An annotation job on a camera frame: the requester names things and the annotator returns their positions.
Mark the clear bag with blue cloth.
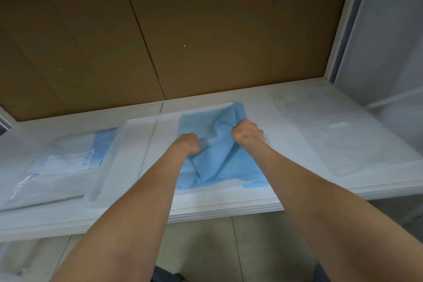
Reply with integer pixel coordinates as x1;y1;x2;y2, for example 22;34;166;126
0;127;119;212

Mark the white nonwoven sheet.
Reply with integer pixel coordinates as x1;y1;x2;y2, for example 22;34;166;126
274;85;423;178

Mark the white plastic tray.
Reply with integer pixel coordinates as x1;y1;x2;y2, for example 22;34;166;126
87;102;275;202

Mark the person's left hand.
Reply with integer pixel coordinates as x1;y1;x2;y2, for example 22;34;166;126
174;133;202;156

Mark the blue nonwoven cloth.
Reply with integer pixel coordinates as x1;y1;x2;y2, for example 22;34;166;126
175;102;269;190

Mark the person's left forearm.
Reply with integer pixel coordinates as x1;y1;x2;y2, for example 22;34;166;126
50;140;194;282

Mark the brown cardboard back panel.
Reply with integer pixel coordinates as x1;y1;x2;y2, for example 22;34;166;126
0;0;357;122

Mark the person's right hand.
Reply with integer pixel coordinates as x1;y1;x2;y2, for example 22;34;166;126
231;119;265;147

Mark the person's right forearm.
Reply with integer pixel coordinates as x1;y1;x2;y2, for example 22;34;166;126
238;140;423;282

